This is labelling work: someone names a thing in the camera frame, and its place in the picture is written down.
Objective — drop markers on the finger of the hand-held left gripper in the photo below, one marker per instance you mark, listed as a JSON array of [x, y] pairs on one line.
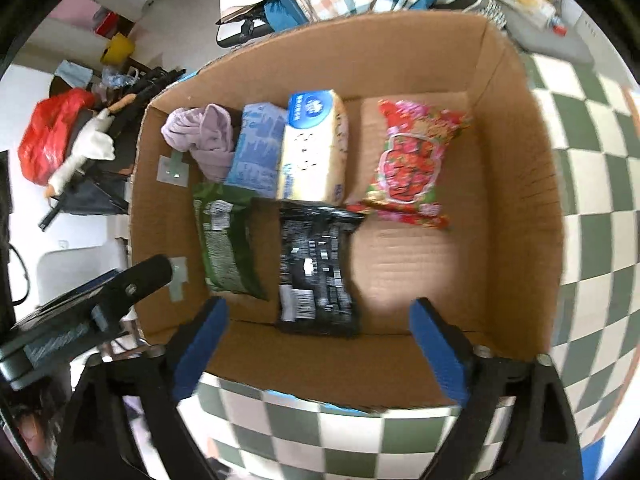
[[142, 272]]

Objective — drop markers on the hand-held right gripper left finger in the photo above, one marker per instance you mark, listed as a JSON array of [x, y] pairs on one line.
[[200, 352]]

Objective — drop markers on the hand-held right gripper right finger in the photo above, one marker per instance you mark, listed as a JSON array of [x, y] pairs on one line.
[[440, 355]]

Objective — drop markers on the green snack packet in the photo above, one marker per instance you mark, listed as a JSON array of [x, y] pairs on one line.
[[225, 245]]

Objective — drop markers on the cardboard box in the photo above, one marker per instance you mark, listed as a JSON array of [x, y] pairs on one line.
[[410, 270]]

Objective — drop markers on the black snack packet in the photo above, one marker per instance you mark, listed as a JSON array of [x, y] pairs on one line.
[[315, 270]]

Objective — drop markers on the purple cloth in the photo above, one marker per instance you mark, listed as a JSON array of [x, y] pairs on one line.
[[210, 135]]

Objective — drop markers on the light blue tissue packet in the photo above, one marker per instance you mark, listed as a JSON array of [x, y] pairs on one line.
[[255, 150]]

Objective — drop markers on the red snack packet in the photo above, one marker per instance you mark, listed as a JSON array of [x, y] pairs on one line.
[[410, 165]]

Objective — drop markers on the blue and yellow tissue pack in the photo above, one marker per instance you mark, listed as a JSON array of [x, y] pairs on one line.
[[310, 160]]

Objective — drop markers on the grey chair with wooden legs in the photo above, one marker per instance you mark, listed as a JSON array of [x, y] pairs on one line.
[[65, 265]]

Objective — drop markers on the black stroller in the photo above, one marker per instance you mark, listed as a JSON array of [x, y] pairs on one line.
[[95, 197]]

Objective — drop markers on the white goose plush toy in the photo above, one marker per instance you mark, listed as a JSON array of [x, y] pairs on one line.
[[95, 142]]

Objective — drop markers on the red plastic bag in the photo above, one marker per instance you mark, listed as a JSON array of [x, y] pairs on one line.
[[47, 130]]

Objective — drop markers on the light blue cloth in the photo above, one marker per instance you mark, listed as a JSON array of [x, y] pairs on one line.
[[74, 74]]

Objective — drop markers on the yellow bag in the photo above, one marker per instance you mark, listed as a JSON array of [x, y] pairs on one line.
[[119, 49]]

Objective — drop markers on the green checkered tablecloth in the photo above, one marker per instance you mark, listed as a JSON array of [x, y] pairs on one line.
[[600, 110]]

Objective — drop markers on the grey padded chair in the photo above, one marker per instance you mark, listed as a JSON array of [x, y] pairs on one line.
[[550, 45]]

